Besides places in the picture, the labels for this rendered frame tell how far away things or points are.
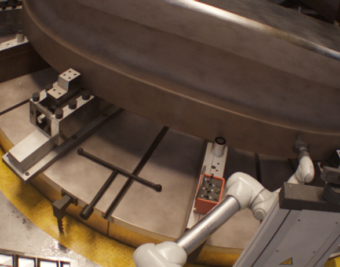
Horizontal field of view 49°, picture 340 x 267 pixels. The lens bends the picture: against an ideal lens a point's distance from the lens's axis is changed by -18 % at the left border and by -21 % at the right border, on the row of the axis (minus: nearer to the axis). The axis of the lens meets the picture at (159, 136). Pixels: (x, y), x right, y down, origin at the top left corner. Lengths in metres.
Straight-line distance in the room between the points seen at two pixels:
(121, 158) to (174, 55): 0.85
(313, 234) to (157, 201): 1.82
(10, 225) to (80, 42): 1.46
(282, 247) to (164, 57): 1.78
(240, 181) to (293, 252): 0.90
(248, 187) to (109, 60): 1.29
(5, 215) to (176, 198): 1.31
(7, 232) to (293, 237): 2.26
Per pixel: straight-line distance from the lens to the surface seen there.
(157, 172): 3.08
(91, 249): 2.96
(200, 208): 2.37
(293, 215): 1.14
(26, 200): 3.22
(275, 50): 2.43
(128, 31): 2.79
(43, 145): 2.98
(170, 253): 1.87
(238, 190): 2.09
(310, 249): 1.33
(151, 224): 2.77
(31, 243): 2.97
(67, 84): 2.91
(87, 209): 2.73
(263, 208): 2.07
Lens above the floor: 2.51
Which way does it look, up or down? 41 degrees down
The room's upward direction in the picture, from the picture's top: 12 degrees clockwise
